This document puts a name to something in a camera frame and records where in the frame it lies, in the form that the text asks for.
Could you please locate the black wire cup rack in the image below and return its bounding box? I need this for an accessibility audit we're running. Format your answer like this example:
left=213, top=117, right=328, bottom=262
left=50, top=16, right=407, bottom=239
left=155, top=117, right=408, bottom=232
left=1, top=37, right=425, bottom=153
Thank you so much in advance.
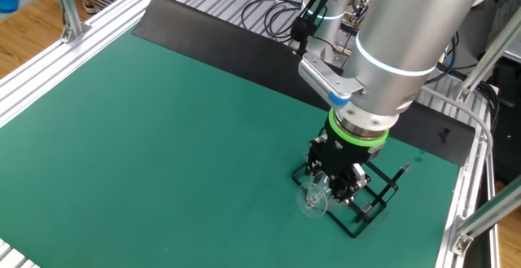
left=291, top=160, right=411, bottom=239

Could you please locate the green wrist adapter ring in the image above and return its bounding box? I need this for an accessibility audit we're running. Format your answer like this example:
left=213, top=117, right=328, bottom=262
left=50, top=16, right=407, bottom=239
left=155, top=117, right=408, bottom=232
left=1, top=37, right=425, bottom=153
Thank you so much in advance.
left=327, top=108, right=391, bottom=147

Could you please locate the green table mat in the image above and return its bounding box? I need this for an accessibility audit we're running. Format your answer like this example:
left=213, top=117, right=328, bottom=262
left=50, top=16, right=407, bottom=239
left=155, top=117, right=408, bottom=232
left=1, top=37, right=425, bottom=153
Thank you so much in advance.
left=0, top=27, right=461, bottom=268

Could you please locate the black computer case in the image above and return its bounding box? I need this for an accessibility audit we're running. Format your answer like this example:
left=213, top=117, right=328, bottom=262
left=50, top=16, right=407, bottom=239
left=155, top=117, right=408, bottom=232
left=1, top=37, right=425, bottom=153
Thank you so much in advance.
left=486, top=55, right=521, bottom=186

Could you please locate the black rubber mat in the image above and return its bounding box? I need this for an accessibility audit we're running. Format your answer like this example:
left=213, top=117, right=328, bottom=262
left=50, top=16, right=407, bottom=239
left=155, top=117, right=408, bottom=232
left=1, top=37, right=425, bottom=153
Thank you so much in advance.
left=130, top=0, right=476, bottom=167

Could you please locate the grey camera cable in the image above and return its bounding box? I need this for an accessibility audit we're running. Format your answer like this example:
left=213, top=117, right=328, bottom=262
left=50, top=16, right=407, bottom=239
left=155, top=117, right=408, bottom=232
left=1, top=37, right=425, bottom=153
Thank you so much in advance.
left=418, top=85, right=494, bottom=163

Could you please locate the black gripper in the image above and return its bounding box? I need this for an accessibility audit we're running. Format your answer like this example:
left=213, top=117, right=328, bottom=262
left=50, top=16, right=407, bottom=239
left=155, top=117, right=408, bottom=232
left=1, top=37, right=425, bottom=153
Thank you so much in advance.
left=305, top=125, right=387, bottom=205

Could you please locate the clear wine glass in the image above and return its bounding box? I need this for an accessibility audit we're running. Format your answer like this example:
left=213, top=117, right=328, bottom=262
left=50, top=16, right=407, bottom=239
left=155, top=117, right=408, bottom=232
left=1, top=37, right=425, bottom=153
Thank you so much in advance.
left=296, top=172, right=339, bottom=219

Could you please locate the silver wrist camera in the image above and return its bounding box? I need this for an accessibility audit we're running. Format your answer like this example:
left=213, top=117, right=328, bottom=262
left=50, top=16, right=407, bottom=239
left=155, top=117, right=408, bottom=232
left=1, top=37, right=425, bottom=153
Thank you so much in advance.
left=297, top=51, right=367, bottom=109

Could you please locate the aluminium frame post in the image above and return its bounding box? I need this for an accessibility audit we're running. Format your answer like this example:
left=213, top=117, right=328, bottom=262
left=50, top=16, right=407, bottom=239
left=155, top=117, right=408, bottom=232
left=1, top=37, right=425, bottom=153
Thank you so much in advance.
left=455, top=7, right=521, bottom=104
left=449, top=184, right=521, bottom=257
left=48, top=0, right=93, bottom=44

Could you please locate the black cable bundle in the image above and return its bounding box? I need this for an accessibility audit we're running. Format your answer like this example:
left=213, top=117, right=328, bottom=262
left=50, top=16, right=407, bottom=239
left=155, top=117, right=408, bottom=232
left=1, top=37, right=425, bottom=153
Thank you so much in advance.
left=239, top=0, right=361, bottom=44

